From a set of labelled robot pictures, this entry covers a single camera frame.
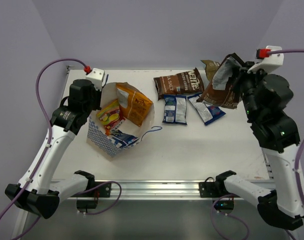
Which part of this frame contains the light blue snack bag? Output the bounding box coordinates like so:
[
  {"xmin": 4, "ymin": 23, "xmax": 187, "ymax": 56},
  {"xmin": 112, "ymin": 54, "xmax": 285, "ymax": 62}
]
[{"xmin": 201, "ymin": 59, "xmax": 223, "ymax": 87}]

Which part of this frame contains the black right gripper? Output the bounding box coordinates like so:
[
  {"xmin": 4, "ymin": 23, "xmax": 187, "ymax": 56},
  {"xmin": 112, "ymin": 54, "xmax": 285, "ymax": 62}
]
[{"xmin": 228, "ymin": 60, "xmax": 271, "ymax": 120}]

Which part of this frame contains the orange brown snack bag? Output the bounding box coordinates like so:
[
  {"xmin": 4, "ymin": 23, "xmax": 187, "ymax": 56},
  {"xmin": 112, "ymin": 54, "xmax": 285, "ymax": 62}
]
[{"xmin": 116, "ymin": 82, "xmax": 153, "ymax": 127}]

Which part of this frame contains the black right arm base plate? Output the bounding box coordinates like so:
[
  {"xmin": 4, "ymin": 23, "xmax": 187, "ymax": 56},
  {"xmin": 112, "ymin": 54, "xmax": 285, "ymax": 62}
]
[{"xmin": 198, "ymin": 178, "xmax": 235, "ymax": 213}]

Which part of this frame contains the aluminium mounting rail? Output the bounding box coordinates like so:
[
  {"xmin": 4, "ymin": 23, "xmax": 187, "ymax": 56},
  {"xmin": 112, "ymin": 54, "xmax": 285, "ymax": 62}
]
[{"xmin": 64, "ymin": 178, "xmax": 277, "ymax": 201}]

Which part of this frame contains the colourful red candy bag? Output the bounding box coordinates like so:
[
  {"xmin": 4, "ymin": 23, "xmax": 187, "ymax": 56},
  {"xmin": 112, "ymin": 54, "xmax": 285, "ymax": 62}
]
[{"xmin": 96, "ymin": 99, "xmax": 125, "ymax": 136}]

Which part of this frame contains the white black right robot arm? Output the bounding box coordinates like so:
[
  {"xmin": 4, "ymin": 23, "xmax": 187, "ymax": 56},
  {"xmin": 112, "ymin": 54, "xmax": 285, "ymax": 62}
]
[{"xmin": 214, "ymin": 61, "xmax": 304, "ymax": 231}]

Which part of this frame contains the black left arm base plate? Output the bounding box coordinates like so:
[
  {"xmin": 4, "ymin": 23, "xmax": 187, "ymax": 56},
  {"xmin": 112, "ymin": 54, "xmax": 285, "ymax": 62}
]
[{"xmin": 76, "ymin": 181, "xmax": 112, "ymax": 212}]

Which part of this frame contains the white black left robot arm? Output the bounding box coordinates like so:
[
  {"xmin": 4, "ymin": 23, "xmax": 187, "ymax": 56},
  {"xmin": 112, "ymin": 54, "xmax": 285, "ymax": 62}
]
[{"xmin": 5, "ymin": 79, "xmax": 101, "ymax": 219}]

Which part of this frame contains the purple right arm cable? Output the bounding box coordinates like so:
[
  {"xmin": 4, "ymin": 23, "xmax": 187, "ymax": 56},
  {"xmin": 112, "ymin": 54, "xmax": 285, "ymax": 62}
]
[{"xmin": 210, "ymin": 48, "xmax": 304, "ymax": 240}]

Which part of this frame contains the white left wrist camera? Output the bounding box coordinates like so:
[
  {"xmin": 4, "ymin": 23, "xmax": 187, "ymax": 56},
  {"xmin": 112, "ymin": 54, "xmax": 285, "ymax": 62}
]
[{"xmin": 84, "ymin": 65, "xmax": 105, "ymax": 91}]

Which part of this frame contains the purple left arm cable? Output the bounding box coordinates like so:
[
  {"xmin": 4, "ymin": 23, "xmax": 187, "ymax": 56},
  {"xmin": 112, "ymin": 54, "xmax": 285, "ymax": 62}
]
[{"xmin": 0, "ymin": 58, "xmax": 122, "ymax": 237}]

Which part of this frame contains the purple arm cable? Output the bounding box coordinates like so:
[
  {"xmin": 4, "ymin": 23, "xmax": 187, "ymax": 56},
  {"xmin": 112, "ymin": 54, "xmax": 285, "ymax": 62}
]
[
  {"xmin": 0, "ymin": 58, "xmax": 122, "ymax": 237},
  {"xmin": 210, "ymin": 48, "xmax": 304, "ymax": 240}
]

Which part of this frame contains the dark brown chips bag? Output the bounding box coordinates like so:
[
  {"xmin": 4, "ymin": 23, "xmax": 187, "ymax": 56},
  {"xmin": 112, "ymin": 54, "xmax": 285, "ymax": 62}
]
[{"xmin": 198, "ymin": 53, "xmax": 244, "ymax": 110}]

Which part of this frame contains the blue white milk snack pack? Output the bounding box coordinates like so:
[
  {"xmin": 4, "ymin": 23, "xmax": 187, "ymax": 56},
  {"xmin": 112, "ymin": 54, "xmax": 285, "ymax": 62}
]
[{"xmin": 107, "ymin": 130, "xmax": 139, "ymax": 149}]

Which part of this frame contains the blue checkered paper bag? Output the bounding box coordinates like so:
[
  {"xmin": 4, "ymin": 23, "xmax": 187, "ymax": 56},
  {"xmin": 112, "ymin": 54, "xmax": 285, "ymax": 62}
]
[{"xmin": 87, "ymin": 82, "xmax": 162, "ymax": 157}]

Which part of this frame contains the dark blue snack bag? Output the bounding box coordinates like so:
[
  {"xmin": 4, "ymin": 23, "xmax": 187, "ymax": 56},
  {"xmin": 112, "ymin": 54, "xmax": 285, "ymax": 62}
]
[{"xmin": 162, "ymin": 94, "xmax": 187, "ymax": 125}]

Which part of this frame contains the blue white snack bag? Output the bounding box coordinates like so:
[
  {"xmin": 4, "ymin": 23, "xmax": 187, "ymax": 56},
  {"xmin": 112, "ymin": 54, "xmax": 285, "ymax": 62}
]
[{"xmin": 187, "ymin": 94, "xmax": 226, "ymax": 126}]

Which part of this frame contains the brown kettle chips bag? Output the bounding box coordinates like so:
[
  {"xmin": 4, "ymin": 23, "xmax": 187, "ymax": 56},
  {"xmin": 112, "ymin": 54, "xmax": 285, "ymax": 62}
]
[{"xmin": 153, "ymin": 68, "xmax": 205, "ymax": 100}]

